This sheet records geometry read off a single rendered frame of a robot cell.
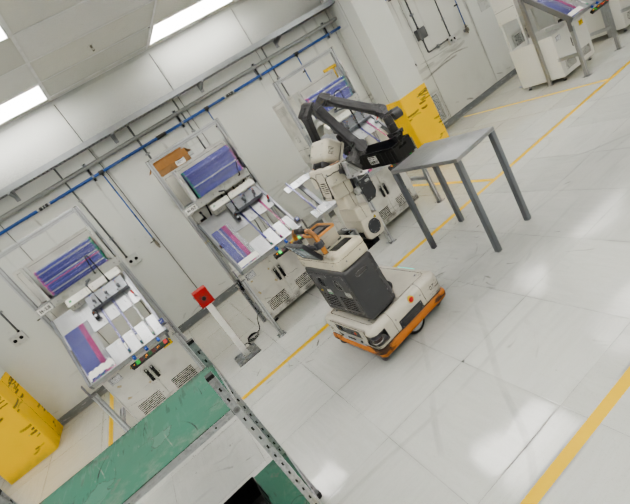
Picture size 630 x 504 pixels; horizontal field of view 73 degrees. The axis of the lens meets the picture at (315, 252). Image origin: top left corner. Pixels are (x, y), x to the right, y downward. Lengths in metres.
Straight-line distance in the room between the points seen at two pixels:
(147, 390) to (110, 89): 3.37
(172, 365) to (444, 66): 5.97
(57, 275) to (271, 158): 3.07
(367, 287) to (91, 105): 4.00
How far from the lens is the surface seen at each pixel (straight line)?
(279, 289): 4.22
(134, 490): 1.70
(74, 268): 4.08
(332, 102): 2.81
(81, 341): 4.00
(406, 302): 2.88
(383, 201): 4.69
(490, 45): 8.47
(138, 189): 5.55
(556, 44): 6.86
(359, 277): 2.68
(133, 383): 4.18
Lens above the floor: 1.72
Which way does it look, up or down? 19 degrees down
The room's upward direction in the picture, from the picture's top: 33 degrees counter-clockwise
